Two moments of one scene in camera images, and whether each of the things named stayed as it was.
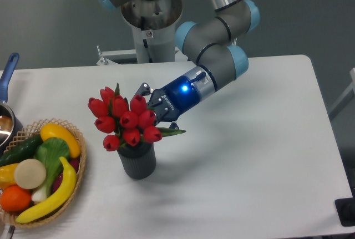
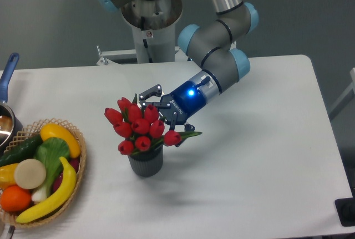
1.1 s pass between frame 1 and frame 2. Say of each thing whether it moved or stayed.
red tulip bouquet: moved
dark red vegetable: stayed
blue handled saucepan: stayed
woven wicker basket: stayed
